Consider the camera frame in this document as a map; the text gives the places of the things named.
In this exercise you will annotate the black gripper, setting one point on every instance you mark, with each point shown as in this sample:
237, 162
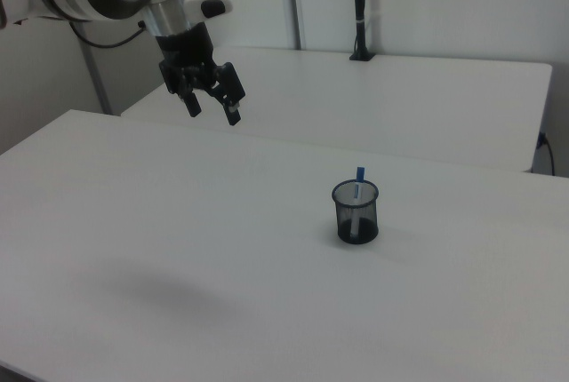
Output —
189, 51

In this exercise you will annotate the blue capped white marker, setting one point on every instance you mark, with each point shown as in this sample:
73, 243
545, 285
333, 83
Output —
360, 174

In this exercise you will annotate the white side table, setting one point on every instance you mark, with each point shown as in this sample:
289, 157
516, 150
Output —
355, 102

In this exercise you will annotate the black clamp-mounted pole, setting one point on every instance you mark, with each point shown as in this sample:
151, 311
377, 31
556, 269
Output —
361, 9

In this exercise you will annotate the black mesh pen cup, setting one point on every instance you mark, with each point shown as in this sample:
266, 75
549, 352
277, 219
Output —
347, 217

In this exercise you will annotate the grey partition corner post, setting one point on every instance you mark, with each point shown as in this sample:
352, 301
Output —
95, 75

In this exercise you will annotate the grey partition frame post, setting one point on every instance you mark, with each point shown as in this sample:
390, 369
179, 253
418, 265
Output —
295, 0

